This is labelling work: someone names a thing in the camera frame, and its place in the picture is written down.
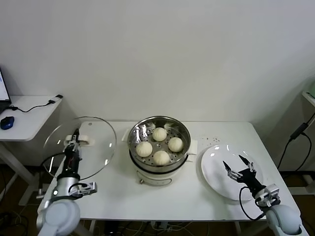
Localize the white electric cooker base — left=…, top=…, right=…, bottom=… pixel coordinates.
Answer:
left=122, top=127, right=199, bottom=187

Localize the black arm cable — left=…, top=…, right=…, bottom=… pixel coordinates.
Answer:
left=239, top=185, right=268, bottom=221
left=41, top=153, right=66, bottom=178

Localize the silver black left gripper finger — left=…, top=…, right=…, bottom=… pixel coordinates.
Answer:
left=72, top=127, right=82, bottom=151
left=64, top=134, right=78, bottom=151

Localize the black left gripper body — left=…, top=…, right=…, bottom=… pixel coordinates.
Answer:
left=61, top=147, right=82, bottom=178

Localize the black cable with adapter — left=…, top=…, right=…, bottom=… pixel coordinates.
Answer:
left=8, top=94, right=63, bottom=114

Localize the white round plate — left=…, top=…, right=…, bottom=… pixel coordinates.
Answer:
left=200, top=144, right=264, bottom=202

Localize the stainless steel steamer basket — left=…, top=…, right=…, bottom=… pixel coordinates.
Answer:
left=127, top=115, right=191, bottom=173

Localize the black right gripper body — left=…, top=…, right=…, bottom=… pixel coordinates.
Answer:
left=237, top=168, right=267, bottom=195

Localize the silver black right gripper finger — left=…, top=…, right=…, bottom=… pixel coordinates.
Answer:
left=222, top=160, right=244, bottom=180
left=238, top=153, right=256, bottom=174

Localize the white power strip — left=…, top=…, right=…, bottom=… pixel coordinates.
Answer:
left=150, top=221, right=173, bottom=232

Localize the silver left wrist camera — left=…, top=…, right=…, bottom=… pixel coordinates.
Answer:
left=73, top=181, right=97, bottom=197

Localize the white side desk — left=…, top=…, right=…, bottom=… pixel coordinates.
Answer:
left=0, top=95, right=63, bottom=206

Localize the black hanging power cable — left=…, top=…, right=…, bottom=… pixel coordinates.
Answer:
left=277, top=121, right=313, bottom=172

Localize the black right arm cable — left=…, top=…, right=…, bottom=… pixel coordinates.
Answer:
left=239, top=185, right=268, bottom=221

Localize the glass lid with white handle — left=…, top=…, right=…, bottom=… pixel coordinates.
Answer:
left=42, top=116, right=117, bottom=180

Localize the blue computer mouse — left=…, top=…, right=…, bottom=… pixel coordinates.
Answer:
left=0, top=116, right=15, bottom=130

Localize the computer monitor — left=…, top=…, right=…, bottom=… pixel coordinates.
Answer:
left=0, top=65, right=12, bottom=112

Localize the white steamed baozi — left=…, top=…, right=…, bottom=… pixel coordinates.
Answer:
left=135, top=141, right=153, bottom=158
left=167, top=137, right=184, bottom=152
left=153, top=150, right=171, bottom=167
left=152, top=127, right=168, bottom=142

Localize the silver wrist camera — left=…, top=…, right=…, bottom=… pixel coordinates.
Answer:
left=262, top=183, right=281, bottom=207
left=73, top=181, right=97, bottom=197

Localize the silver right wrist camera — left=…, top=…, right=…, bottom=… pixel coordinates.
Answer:
left=262, top=183, right=281, bottom=207

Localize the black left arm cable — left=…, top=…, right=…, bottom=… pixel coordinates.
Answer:
left=41, top=153, right=66, bottom=178

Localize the pale green shelf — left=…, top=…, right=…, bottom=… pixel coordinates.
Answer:
left=302, top=77, right=315, bottom=109

